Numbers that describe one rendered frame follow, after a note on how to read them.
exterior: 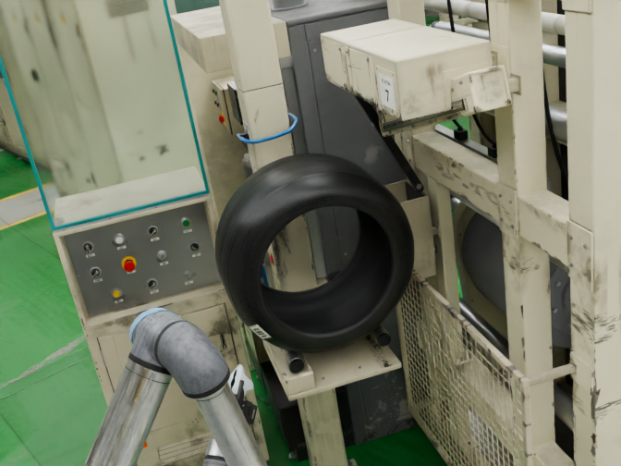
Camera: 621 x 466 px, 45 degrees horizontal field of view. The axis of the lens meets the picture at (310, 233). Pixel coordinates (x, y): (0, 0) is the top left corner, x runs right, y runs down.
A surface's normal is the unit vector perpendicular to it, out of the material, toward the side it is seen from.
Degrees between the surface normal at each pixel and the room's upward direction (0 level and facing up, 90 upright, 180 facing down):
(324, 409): 90
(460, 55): 90
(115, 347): 90
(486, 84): 72
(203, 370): 65
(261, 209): 53
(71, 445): 0
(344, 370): 0
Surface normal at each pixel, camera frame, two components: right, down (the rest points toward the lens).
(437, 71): 0.28, 0.34
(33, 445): -0.15, -0.91
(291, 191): -0.09, -0.37
